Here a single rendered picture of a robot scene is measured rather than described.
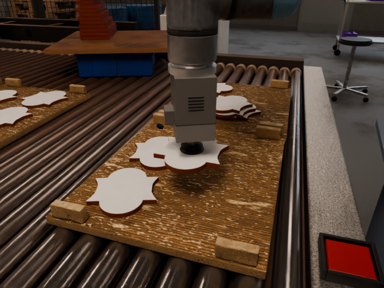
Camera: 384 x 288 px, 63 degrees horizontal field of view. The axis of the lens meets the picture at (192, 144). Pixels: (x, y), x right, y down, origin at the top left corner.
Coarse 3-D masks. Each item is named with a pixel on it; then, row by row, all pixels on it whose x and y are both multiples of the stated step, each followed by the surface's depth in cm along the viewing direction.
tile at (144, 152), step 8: (136, 144) 70; (144, 144) 70; (152, 144) 70; (160, 144) 70; (136, 152) 67; (144, 152) 67; (152, 152) 67; (136, 160) 65; (144, 160) 64; (152, 160) 64; (160, 160) 64; (152, 168) 62; (160, 168) 62
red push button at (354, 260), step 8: (328, 240) 47; (328, 248) 45; (336, 248) 45; (344, 248) 45; (352, 248) 45; (360, 248) 45; (368, 248) 45; (328, 256) 44; (336, 256) 44; (344, 256) 44; (352, 256) 44; (360, 256) 44; (368, 256) 44; (328, 264) 43; (336, 264) 43; (344, 264) 43; (352, 264) 43; (360, 264) 43; (368, 264) 43; (344, 272) 41; (352, 272) 41; (360, 272) 41; (368, 272) 41
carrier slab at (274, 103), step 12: (228, 84) 115; (240, 84) 115; (252, 96) 103; (264, 96) 103; (276, 96) 103; (288, 96) 103; (264, 108) 93; (276, 108) 93; (288, 108) 93; (216, 120) 85; (240, 120) 85; (252, 120) 85; (264, 120) 85; (276, 120) 85; (288, 120) 85; (240, 132) 79; (252, 132) 78
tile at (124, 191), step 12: (132, 168) 61; (96, 180) 58; (108, 180) 58; (120, 180) 58; (132, 180) 58; (144, 180) 58; (156, 180) 58; (96, 192) 54; (108, 192) 54; (120, 192) 54; (132, 192) 54; (144, 192) 54; (96, 204) 53; (108, 204) 51; (120, 204) 51; (132, 204) 51; (108, 216) 50; (120, 216) 50
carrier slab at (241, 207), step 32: (128, 160) 66; (224, 160) 66; (256, 160) 66; (160, 192) 56; (192, 192) 56; (224, 192) 56; (256, 192) 56; (64, 224) 50; (96, 224) 49; (128, 224) 49; (160, 224) 49; (192, 224) 49; (224, 224) 49; (256, 224) 49; (192, 256) 44
